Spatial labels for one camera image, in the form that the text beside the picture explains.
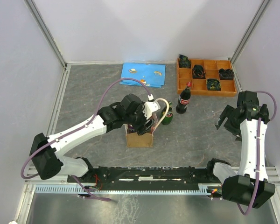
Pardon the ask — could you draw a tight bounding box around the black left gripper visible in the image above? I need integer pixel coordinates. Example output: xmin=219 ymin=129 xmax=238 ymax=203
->
xmin=124 ymin=102 xmax=155 ymax=135

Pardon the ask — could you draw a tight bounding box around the canvas tote bag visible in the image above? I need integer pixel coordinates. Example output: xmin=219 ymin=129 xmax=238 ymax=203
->
xmin=125 ymin=98 xmax=169 ymax=148

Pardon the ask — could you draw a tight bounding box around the green glass bottle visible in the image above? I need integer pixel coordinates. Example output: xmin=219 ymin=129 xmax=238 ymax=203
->
xmin=161 ymin=101 xmax=173 ymax=125

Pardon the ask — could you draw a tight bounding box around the purple soda can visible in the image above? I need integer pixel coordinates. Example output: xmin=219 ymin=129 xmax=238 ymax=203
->
xmin=127 ymin=125 xmax=136 ymax=133

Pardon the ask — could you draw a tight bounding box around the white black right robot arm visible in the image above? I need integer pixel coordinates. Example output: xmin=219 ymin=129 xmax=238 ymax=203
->
xmin=205 ymin=91 xmax=275 ymax=215

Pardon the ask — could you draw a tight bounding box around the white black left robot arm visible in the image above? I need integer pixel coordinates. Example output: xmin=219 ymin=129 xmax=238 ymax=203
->
xmin=30 ymin=94 xmax=160 ymax=182

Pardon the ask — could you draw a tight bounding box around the rolled dark belt lower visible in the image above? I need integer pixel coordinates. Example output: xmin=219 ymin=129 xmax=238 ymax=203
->
xmin=206 ymin=78 xmax=221 ymax=91

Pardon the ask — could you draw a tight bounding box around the rolled dark belt right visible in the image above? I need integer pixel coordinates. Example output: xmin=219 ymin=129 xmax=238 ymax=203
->
xmin=218 ymin=68 xmax=234 ymax=81

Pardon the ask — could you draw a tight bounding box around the orange wooden compartment tray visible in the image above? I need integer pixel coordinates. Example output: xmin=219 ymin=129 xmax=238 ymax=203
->
xmin=176 ymin=59 xmax=237 ymax=97

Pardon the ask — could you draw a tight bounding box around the cola plastic bottle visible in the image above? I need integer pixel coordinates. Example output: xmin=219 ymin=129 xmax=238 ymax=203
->
xmin=176 ymin=82 xmax=192 ymax=114

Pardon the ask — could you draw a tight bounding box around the blue patterned folded cloth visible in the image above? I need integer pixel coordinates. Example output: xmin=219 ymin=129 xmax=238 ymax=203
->
xmin=120 ymin=63 xmax=166 ymax=88

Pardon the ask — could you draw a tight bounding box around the rolled dark belt middle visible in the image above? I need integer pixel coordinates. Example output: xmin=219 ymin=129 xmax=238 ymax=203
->
xmin=192 ymin=64 xmax=206 ymax=79

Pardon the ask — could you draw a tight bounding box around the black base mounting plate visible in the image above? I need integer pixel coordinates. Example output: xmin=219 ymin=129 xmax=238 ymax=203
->
xmin=78 ymin=167 xmax=221 ymax=190

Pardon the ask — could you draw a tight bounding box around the rolled dark belt top-left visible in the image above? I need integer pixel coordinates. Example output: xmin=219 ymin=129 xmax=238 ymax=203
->
xmin=179 ymin=54 xmax=191 ymax=69

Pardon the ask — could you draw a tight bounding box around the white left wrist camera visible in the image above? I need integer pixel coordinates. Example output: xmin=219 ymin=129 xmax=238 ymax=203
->
xmin=142 ymin=94 xmax=161 ymax=119

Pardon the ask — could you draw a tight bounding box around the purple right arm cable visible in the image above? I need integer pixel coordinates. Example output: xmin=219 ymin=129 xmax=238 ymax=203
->
xmin=237 ymin=91 xmax=277 ymax=216

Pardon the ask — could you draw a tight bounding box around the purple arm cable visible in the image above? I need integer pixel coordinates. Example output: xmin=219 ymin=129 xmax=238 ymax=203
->
xmin=21 ymin=77 xmax=154 ymax=202
xmin=237 ymin=91 xmax=277 ymax=216

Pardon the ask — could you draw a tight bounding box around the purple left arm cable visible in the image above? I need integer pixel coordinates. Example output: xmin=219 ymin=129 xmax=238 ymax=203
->
xmin=21 ymin=77 xmax=154 ymax=202

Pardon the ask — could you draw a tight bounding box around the blue cable duct rail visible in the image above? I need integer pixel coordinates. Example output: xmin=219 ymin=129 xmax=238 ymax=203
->
xmin=34 ymin=184 xmax=222 ymax=196

